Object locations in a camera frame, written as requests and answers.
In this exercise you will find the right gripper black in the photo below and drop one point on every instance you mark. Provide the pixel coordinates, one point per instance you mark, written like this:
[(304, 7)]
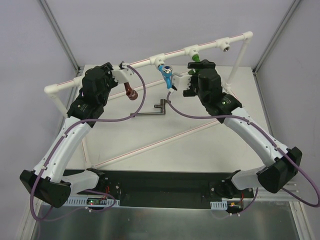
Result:
[(201, 65)]

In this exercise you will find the white PVC pipe frame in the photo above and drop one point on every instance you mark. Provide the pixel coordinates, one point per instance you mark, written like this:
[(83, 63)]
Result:
[(159, 59)]

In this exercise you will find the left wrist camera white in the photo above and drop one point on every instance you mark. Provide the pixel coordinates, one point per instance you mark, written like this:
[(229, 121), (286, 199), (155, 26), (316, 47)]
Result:
[(122, 74)]

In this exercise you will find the aluminium enclosure frame post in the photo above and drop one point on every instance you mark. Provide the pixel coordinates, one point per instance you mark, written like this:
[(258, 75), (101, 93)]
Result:
[(292, 9), (45, 7)]

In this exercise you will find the blue plastic water faucet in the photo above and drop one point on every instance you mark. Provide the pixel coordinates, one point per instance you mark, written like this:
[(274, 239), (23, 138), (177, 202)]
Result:
[(166, 72)]

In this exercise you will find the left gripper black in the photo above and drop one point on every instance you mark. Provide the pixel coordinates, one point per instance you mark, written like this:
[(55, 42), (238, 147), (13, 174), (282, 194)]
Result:
[(107, 69)]

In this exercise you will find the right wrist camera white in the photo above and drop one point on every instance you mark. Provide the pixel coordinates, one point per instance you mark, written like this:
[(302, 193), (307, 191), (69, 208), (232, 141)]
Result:
[(180, 82)]

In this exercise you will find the right white cable duct board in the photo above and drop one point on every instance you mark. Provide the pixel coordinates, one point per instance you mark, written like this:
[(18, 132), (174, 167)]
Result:
[(226, 204)]

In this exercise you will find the left white cable duct board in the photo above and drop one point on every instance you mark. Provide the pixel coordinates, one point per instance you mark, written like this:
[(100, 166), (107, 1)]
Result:
[(83, 201)]

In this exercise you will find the aluminium enclosure frame post left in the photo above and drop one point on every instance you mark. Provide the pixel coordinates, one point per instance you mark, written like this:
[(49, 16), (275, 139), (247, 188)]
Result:
[(45, 7)]

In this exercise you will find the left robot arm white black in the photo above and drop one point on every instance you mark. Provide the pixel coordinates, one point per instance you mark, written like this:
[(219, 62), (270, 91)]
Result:
[(46, 181)]

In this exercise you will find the grey metal long-spout faucet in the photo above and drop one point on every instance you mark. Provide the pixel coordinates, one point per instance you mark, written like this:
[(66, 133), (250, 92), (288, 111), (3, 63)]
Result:
[(159, 109)]

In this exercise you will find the green plastic water faucet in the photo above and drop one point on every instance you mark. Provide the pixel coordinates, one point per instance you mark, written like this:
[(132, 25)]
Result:
[(195, 59)]

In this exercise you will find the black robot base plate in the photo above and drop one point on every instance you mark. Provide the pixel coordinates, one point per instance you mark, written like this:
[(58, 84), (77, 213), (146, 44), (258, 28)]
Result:
[(145, 189)]

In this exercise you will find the brown plastic water faucet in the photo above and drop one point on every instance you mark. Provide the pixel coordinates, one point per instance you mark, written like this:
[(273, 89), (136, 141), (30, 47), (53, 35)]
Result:
[(130, 92)]

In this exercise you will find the white cable duct board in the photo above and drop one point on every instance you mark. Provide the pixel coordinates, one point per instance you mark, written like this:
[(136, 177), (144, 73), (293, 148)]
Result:
[(83, 201), (226, 204)]

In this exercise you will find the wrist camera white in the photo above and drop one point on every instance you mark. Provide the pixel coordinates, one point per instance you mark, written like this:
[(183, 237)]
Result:
[(180, 82), (122, 74)]

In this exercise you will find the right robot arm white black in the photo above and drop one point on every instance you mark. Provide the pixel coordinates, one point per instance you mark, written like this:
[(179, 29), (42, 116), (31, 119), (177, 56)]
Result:
[(278, 160)]

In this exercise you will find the aluminium enclosure frame post right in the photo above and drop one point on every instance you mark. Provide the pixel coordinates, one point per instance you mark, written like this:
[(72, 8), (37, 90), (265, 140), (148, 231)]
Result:
[(292, 9)]

